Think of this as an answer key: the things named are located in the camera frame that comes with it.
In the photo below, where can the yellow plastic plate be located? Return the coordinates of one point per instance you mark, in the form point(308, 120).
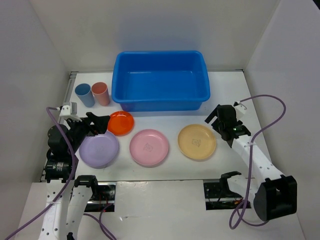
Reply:
point(197, 142)

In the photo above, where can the orange plastic plate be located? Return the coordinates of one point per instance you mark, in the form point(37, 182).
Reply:
point(120, 123)

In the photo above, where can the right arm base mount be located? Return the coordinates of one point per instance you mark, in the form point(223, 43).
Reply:
point(218, 197)

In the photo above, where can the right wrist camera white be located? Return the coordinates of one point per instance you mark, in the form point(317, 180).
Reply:
point(240, 109)

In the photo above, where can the pink plastic plate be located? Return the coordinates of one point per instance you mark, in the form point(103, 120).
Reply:
point(149, 147)

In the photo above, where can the salmon pink plastic cup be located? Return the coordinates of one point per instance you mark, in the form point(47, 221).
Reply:
point(101, 93)

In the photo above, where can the lilac plastic plate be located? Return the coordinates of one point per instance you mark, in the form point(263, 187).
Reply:
point(99, 150)

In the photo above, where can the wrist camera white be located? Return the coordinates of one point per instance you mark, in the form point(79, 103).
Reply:
point(68, 110)
point(240, 109)

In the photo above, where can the blue plastic cup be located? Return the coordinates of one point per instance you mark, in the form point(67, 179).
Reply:
point(84, 93)

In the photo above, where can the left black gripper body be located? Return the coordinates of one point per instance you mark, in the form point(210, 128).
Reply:
point(80, 129)

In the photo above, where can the aluminium rail table edge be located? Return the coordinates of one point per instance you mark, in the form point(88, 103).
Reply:
point(67, 95)

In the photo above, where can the blue plastic bin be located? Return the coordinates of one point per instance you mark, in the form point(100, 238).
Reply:
point(160, 81)

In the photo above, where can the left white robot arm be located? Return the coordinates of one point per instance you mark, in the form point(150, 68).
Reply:
point(67, 195)

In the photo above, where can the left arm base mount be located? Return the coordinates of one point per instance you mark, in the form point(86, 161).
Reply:
point(103, 199)

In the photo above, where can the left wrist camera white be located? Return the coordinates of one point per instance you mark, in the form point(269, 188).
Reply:
point(68, 110)

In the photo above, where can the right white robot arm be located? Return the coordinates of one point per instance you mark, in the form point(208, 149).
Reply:
point(272, 194)

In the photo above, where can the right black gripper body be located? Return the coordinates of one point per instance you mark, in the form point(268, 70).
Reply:
point(216, 125)

